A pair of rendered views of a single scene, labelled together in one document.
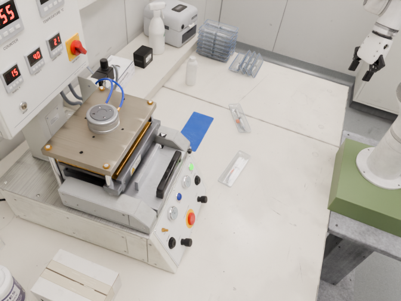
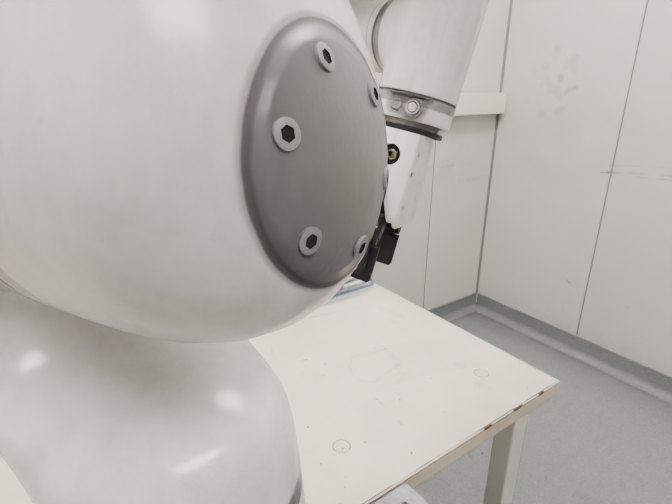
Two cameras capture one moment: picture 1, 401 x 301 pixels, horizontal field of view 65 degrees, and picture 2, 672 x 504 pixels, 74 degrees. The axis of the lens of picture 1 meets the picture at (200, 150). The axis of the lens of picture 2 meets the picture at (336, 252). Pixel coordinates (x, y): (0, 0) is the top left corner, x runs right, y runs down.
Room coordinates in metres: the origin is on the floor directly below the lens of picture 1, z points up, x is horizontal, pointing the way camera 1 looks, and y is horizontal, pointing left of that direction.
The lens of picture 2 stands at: (0.73, -0.84, 1.23)
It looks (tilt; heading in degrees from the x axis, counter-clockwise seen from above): 20 degrees down; 39
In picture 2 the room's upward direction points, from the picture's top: straight up
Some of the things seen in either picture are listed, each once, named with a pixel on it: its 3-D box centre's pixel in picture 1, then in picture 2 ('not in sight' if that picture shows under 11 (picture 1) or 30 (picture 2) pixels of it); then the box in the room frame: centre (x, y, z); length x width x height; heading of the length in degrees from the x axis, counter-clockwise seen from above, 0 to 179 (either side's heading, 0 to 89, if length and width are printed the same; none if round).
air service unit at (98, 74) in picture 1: (104, 83); not in sight; (0.82, 0.34, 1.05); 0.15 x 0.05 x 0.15; 169
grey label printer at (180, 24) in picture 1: (171, 21); not in sight; (1.66, 0.26, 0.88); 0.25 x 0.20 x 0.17; 68
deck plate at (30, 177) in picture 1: (101, 165); not in sight; (0.59, 0.29, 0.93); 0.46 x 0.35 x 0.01; 79
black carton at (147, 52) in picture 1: (143, 57); not in sight; (1.36, 0.35, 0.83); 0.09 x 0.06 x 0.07; 164
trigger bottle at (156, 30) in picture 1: (157, 28); not in sight; (1.49, 0.30, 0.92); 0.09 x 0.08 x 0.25; 124
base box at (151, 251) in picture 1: (119, 182); not in sight; (0.60, 0.25, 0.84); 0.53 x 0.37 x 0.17; 79
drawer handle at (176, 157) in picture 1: (169, 173); not in sight; (0.54, 0.08, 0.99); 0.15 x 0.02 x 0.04; 169
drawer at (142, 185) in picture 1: (125, 163); not in sight; (0.57, 0.21, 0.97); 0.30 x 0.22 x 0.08; 79
